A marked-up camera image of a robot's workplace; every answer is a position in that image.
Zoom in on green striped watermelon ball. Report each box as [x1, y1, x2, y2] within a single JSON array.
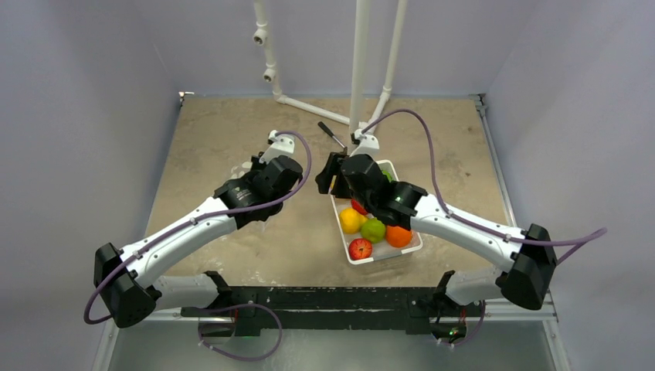
[[382, 170, 395, 182]]

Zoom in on red apple top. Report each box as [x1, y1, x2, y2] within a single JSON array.
[[350, 199, 368, 216]]

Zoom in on red apple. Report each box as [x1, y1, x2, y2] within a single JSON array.
[[348, 238, 373, 260], [350, 199, 368, 216]]

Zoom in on green pear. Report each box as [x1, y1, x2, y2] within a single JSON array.
[[360, 218, 386, 243]]

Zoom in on white plastic tray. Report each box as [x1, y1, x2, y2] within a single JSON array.
[[330, 158, 424, 266]]

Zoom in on clear zip top bag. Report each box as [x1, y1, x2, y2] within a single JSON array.
[[229, 161, 253, 179]]

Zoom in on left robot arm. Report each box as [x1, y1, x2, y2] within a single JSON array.
[[84, 155, 307, 328]]

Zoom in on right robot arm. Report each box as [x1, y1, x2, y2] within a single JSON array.
[[315, 152, 557, 315]]

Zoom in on yellow lemon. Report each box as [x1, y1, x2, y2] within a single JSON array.
[[338, 208, 368, 234]]

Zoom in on black small hammer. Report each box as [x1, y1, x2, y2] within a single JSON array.
[[317, 121, 348, 154]]

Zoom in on orange fruit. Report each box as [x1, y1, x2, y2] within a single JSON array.
[[385, 226, 413, 248]]

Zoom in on red apple bottom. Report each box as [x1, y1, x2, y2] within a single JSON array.
[[348, 238, 373, 260]]

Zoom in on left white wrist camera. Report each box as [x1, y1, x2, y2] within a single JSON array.
[[259, 130, 295, 164]]

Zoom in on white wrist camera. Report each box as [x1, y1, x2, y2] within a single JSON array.
[[349, 129, 379, 158], [259, 130, 295, 164]]

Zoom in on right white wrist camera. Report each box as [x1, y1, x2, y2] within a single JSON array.
[[349, 129, 379, 158]]

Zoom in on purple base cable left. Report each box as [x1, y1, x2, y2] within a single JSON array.
[[196, 304, 283, 363]]

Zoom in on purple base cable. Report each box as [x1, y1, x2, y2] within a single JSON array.
[[196, 304, 283, 363], [435, 301, 486, 349]]

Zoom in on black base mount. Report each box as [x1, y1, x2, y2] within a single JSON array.
[[181, 272, 484, 342]]

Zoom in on white pipe frame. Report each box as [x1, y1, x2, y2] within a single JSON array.
[[253, 1, 409, 141]]

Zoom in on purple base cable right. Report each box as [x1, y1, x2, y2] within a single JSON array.
[[435, 301, 486, 349]]

